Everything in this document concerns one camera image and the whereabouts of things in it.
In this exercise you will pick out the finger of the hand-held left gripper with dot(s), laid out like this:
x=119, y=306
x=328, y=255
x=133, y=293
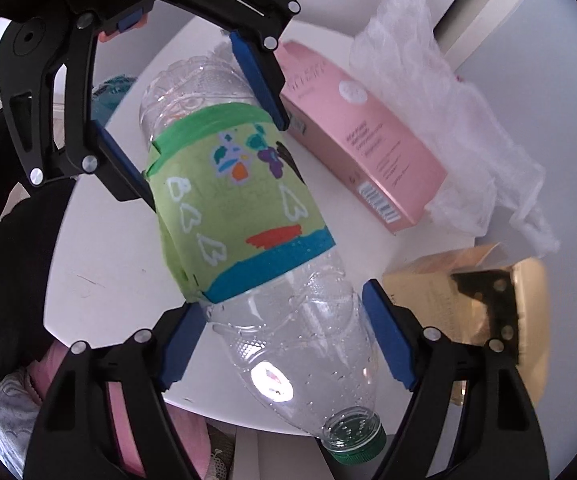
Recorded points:
x=121, y=162
x=261, y=82

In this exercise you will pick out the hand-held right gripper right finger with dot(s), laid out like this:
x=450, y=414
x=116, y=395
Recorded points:
x=388, y=340

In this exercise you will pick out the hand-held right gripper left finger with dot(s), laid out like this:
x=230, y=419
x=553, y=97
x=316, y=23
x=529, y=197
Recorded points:
x=184, y=347

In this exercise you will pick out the teal waste bin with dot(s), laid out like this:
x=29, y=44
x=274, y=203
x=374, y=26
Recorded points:
x=114, y=89

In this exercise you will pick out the gold cardboard box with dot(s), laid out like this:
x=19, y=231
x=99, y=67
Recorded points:
x=468, y=300

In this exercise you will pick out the pink cardboard box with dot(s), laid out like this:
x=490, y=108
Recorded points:
x=363, y=130

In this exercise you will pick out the clear plastic bottle green label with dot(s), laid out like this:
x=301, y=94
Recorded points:
x=248, y=210

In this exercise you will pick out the clear plastic bag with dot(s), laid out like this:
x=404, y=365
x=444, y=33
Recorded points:
x=443, y=90

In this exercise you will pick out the person's left hand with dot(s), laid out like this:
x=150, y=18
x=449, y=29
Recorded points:
x=111, y=35

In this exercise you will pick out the pink cloth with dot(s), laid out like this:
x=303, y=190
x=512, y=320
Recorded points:
x=123, y=425

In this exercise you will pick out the person's black clothing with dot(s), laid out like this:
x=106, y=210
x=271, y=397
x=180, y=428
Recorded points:
x=3, y=260

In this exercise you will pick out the grey patterned cloth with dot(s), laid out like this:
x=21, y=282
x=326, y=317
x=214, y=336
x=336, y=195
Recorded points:
x=3, y=420

